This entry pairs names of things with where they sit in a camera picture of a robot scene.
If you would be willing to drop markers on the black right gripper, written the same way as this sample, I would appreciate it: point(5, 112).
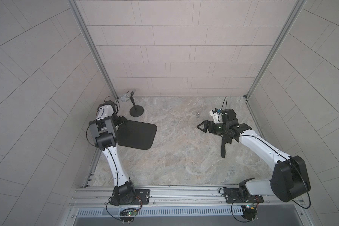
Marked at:
point(205, 124)

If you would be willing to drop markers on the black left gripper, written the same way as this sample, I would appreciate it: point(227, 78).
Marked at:
point(119, 122)

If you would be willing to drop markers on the black cutting board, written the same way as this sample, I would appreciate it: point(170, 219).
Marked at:
point(135, 134)

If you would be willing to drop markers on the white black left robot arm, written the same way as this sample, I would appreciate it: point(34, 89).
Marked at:
point(105, 138)

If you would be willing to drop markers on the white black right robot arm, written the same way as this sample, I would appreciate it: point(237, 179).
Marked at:
point(289, 173)

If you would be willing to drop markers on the left green circuit board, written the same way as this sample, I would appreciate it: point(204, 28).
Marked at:
point(128, 215)

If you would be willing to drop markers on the green circuit board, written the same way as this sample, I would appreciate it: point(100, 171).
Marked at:
point(249, 212)
point(128, 215)

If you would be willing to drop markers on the right green circuit board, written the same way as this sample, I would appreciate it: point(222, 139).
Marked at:
point(249, 212)

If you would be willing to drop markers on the silver microphone on stand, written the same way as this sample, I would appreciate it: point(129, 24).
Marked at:
point(136, 110)

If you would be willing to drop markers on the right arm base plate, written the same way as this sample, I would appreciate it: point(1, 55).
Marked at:
point(232, 195)

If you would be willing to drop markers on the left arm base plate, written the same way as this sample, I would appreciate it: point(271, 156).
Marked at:
point(141, 197)

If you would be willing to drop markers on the aluminium mounting rail frame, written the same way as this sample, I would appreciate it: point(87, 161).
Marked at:
point(181, 206)

